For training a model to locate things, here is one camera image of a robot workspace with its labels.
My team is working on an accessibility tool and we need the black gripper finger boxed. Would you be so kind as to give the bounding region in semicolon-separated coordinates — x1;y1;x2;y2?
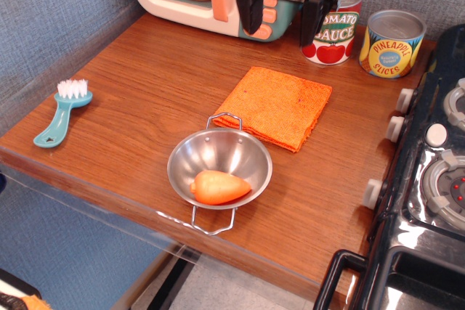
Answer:
300;0;336;47
236;0;263;34

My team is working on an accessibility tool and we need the orange towel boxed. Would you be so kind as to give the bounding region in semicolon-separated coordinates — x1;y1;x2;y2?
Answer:
214;67;332;152

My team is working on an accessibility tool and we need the tomato sauce can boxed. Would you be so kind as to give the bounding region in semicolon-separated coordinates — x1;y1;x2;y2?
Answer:
301;0;363;65

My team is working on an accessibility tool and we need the teal toy microwave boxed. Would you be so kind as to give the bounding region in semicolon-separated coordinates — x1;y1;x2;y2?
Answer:
138;0;300;42

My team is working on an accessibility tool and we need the pineapple slices can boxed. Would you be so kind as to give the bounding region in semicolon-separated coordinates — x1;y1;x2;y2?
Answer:
359;9;426;79

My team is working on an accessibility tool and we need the white stove knob rear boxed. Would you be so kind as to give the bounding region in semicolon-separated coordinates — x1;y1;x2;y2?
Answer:
395;89;415;114

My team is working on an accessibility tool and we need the white stove knob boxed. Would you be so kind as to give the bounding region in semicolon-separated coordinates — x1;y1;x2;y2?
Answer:
385;116;405;143
395;89;415;114
362;179;383;210

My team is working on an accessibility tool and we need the white stove knob middle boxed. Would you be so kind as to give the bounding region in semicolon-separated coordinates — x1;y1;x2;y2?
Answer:
385;116;405;143

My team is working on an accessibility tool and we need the white stove knob front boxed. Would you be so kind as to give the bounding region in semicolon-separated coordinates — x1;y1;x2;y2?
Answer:
362;179;383;210

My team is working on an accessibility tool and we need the orange toy carrot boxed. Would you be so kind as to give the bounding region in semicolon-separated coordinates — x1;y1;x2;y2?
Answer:
190;170;251;205

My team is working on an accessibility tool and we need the teal dish brush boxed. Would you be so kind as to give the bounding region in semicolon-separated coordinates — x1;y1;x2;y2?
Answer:
33;79;93;148

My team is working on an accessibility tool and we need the black toy stove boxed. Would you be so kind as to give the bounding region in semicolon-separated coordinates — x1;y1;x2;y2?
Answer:
314;25;464;309

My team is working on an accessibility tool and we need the orange fuzzy object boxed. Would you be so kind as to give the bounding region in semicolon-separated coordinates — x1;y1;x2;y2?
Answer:
20;295;52;310

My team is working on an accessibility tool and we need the steel bowl with handles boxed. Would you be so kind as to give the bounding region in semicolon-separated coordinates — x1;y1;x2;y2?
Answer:
167;113;273;236

